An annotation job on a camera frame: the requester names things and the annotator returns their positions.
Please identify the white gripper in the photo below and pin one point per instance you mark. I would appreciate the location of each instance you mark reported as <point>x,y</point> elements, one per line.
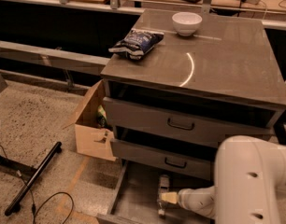
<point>188,199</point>

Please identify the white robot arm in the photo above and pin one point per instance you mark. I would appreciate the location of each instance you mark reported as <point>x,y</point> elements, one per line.
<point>248,173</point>

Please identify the grey bottom drawer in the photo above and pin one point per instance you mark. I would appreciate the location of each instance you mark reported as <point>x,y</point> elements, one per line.
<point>135,198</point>

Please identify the grey drawer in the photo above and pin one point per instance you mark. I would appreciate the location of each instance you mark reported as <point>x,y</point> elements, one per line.
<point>135,198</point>
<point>171,124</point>
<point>162,159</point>

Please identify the grey middle drawer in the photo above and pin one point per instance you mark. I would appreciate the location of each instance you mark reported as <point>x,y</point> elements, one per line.
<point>162,159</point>

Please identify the grey top drawer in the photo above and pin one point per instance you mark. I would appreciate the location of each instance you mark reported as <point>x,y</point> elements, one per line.
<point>171,124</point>

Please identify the grey drawer cabinet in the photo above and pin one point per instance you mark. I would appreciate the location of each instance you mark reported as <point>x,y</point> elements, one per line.
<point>225,71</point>

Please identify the cardboard box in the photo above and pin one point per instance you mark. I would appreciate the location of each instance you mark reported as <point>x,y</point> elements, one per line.
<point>91,139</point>

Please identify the green packet in box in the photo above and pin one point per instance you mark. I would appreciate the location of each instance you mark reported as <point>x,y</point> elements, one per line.
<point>101,117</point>

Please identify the black metal bar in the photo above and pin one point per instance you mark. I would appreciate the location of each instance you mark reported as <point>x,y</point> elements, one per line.
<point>15,205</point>

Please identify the dark blue chip bag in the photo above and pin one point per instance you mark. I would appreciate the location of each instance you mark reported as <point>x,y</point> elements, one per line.
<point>137,44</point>

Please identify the white ceramic bowl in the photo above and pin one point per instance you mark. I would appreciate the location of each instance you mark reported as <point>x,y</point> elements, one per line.
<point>186,23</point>

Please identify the grey metal rail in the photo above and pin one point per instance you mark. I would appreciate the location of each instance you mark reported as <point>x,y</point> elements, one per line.
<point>87,64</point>

